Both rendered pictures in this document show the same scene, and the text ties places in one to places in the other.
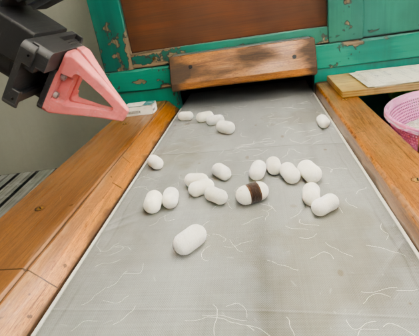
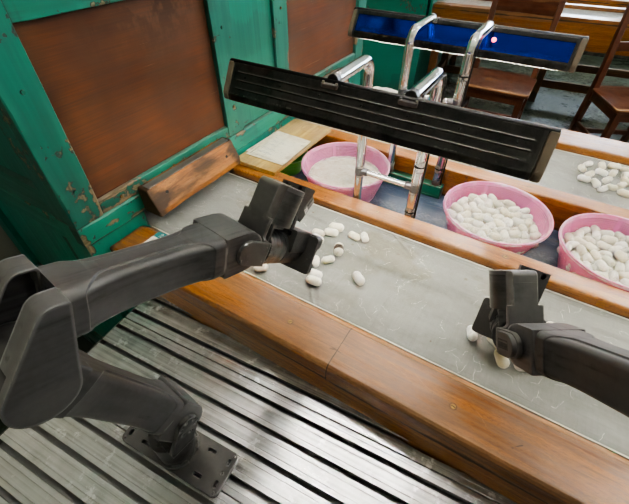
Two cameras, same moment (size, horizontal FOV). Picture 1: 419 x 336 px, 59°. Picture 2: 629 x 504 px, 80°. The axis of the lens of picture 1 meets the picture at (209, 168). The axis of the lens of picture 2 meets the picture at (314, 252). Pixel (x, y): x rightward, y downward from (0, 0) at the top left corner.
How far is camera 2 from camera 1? 0.73 m
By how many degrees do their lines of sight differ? 59
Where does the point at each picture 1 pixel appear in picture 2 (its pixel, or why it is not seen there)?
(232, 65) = (194, 178)
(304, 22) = (213, 127)
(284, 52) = (220, 155)
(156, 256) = (355, 293)
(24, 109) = not seen: outside the picture
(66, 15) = not seen: outside the picture
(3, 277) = (352, 336)
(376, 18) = (246, 113)
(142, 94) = (116, 231)
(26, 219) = (299, 328)
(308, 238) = (376, 251)
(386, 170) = (364, 213)
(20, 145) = not seen: outside the picture
